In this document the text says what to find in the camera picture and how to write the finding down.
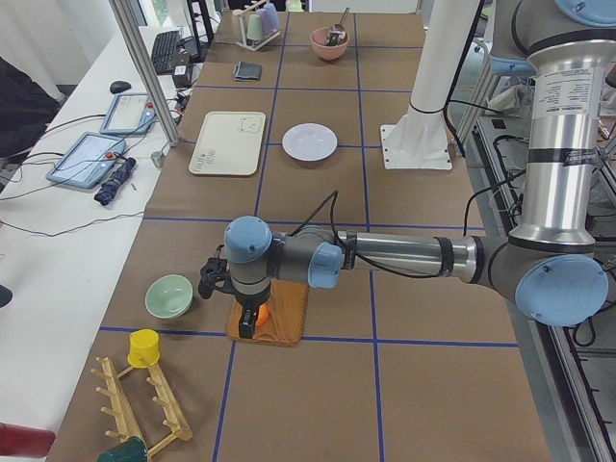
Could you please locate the small black box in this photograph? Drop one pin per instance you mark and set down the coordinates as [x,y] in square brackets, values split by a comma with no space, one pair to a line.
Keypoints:
[182,76]

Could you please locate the black computer mouse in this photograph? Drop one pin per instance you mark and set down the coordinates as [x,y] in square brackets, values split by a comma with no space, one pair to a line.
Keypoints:
[117,87]

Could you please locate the brown wooden tray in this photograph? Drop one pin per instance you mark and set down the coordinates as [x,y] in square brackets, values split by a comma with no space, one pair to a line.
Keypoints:
[287,305]

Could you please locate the wooden cup rack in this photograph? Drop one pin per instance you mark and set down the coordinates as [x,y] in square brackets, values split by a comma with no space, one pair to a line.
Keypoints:
[141,406]

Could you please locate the green ceramic bowl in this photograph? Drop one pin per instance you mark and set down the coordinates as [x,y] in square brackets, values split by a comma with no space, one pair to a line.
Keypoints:
[169,297]

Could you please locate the lower teach pendant tablet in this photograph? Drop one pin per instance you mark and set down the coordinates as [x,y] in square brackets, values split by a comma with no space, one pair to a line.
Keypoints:
[87,161]

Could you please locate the metal spoon in bowl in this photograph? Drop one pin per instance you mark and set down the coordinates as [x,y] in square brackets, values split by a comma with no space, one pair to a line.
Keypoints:
[337,32]

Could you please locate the white round plate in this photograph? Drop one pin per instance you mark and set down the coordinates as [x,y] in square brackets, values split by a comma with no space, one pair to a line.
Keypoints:
[309,142]

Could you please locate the upper teach pendant tablet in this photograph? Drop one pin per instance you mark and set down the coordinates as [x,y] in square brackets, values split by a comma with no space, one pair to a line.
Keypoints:
[128,114]

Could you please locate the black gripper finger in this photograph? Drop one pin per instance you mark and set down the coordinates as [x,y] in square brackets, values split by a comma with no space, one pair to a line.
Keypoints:
[247,324]

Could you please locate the green pastel cup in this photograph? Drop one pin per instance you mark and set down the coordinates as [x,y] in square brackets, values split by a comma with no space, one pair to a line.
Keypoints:
[253,28]

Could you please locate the orange fruit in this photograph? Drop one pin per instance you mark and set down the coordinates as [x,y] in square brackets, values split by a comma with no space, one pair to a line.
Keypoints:
[263,315]

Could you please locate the small metal weight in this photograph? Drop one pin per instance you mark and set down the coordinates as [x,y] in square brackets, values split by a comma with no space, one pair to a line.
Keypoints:
[158,159]

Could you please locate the black keyboard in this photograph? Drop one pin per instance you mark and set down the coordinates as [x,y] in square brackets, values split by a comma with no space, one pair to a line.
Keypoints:
[164,51]

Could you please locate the cream rectangular tray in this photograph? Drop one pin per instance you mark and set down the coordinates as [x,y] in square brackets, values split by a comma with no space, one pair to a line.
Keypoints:
[229,144]

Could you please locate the yellow plastic cup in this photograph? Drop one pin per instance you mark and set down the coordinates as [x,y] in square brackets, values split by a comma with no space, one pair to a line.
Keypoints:
[144,348]

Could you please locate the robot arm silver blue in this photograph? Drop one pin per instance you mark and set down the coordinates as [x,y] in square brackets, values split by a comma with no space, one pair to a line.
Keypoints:
[544,265]

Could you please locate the dark folded cloth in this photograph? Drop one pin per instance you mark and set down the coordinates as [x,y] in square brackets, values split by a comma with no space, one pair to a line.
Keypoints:
[244,71]

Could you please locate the white cup rack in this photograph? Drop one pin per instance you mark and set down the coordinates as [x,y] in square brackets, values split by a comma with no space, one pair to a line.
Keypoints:
[240,16]

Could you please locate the blue pastel cup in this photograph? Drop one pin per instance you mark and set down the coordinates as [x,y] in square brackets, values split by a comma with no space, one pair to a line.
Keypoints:
[272,15]

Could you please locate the folded navy umbrella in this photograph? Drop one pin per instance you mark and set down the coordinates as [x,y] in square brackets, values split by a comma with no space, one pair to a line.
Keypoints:
[110,188]

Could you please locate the dark red cylinder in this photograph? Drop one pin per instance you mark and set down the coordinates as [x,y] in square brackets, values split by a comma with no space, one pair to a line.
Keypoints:
[22,441]

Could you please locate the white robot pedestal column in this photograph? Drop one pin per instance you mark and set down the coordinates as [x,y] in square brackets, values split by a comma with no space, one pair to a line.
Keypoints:
[419,140]

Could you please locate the teach pendant tablet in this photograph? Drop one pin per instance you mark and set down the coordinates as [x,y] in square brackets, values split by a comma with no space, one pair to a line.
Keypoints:
[128,114]
[87,161]

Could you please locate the purple pastel cup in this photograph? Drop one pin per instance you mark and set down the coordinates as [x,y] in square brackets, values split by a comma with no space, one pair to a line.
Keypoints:
[266,22]

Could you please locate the pink bowl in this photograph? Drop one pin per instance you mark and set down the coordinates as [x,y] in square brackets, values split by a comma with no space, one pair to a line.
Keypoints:
[327,48]

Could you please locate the dark green cup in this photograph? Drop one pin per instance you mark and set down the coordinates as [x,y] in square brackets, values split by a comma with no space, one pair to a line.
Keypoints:
[131,450]

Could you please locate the aluminium frame post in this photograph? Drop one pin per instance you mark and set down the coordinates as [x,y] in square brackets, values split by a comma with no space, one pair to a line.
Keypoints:
[129,28]

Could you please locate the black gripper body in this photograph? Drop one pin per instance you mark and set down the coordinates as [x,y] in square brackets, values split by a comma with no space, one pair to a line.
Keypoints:
[248,303]

